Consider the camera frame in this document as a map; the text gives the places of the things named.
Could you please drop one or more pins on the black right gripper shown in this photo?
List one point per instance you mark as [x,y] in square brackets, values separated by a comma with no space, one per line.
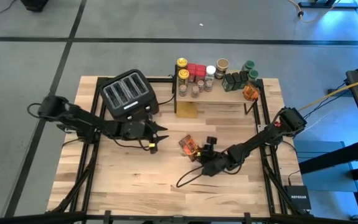
[214,163]

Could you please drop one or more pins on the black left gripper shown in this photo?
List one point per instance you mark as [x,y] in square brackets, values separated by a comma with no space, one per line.
[133,129]

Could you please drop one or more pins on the yellow-lidded spice jar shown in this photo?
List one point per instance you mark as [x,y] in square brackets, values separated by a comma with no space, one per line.
[183,74]
[181,63]

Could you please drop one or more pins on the red-lidded smoked paprika tin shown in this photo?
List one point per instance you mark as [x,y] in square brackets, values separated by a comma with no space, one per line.
[191,71]
[200,73]

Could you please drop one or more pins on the dark green pepper tin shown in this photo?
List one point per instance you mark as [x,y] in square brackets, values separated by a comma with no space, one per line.
[244,79]
[228,82]
[236,80]

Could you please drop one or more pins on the white-lidded spice jar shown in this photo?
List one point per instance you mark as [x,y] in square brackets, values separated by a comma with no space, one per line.
[210,71]

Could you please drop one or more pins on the wide jar with tan lid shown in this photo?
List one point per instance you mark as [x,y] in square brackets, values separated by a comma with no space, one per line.
[222,65]

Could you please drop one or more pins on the green-lidded oregano spice jar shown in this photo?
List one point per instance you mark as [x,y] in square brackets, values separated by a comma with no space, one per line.
[247,66]
[253,74]

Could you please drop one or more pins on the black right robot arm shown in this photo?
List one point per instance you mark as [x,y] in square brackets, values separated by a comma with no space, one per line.
[259,138]

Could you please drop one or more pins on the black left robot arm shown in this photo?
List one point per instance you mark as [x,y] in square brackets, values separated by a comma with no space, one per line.
[82,119]

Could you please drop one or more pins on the yellow flat pad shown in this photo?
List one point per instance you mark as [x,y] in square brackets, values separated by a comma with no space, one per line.
[186,109]

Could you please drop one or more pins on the black four-slot toaster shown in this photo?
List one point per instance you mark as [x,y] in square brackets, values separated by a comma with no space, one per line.
[129,93]

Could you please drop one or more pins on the black floor box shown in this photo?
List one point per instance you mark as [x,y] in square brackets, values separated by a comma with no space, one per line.
[35,4]

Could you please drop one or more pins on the black stand base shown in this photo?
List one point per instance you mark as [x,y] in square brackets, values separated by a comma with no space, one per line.
[322,4]

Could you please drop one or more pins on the wooden shelf with black frame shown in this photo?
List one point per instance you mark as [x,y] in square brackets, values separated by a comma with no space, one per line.
[222,97]

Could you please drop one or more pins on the black Netgear network switch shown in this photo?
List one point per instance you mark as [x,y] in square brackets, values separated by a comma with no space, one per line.
[297,197]

